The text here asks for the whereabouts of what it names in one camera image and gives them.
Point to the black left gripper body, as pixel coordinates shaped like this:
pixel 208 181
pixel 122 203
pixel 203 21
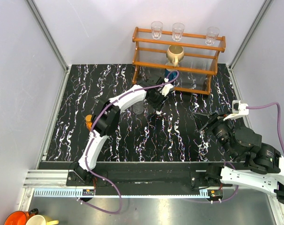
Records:
pixel 157 100

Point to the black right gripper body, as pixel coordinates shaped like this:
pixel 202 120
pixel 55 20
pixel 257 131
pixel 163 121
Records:
pixel 221 131

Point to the clear plastic bottle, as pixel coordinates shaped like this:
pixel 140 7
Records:
pixel 138 108

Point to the orange bottle cap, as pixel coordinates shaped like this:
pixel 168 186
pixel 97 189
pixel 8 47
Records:
pixel 88 118

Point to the orange juice bottle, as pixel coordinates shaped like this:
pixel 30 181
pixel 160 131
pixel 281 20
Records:
pixel 88 124

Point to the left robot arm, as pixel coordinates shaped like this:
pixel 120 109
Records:
pixel 106 118

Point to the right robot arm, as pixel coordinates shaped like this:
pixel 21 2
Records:
pixel 263 163

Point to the blue ceramic mug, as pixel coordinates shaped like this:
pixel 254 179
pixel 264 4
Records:
pixel 171 74

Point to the orange wooden shelf rack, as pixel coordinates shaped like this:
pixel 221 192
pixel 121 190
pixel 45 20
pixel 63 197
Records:
pixel 191 55

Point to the beige ceramic mug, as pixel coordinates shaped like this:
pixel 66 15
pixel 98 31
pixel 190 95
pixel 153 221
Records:
pixel 175 54

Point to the clear drinking glass left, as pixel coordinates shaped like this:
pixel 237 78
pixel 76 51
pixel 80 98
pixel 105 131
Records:
pixel 156 29

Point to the clear drinking glass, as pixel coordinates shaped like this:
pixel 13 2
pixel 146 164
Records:
pixel 177 31
pixel 156 29
pixel 211 35

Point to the clear drinking glass middle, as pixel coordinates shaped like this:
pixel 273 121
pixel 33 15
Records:
pixel 177 31

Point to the clear drinking glass right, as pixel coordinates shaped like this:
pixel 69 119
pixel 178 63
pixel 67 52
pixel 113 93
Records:
pixel 211 35

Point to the cream yellow mug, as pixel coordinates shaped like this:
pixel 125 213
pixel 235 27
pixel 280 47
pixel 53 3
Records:
pixel 41 220

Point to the orange mug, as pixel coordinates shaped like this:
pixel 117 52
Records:
pixel 20 217

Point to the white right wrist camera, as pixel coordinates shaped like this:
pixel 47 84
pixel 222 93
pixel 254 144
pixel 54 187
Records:
pixel 239 109

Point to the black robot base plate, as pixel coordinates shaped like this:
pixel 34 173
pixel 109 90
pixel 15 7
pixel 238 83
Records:
pixel 142 179

